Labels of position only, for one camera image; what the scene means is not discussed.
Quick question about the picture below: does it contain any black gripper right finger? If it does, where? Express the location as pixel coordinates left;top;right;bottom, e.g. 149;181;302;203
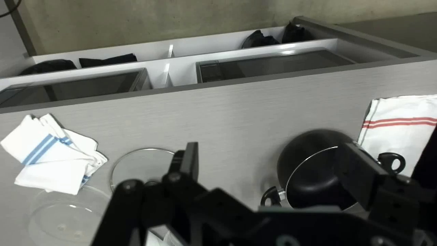
335;143;391;220

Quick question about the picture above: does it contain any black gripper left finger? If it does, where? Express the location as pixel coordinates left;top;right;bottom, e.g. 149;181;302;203
164;142;200;191

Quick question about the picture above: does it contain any black cooking pot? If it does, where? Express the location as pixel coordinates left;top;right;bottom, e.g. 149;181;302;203
260;128;406;209

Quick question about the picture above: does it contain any glass pot lid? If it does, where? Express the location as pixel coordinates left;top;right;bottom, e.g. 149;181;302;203
110;147;174;190

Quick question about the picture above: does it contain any white towel with red stripes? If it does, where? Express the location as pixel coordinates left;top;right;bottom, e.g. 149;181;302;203
358;94;437;176

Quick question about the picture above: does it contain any grey kitchen counter cabinet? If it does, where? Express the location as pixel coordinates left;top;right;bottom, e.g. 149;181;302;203
0;15;437;115

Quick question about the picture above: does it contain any white towel with blue stripes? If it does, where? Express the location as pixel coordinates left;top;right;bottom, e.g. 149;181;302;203
2;113;109;195

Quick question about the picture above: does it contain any clear plastic container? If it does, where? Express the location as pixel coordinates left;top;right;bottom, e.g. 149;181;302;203
27;187;110;246

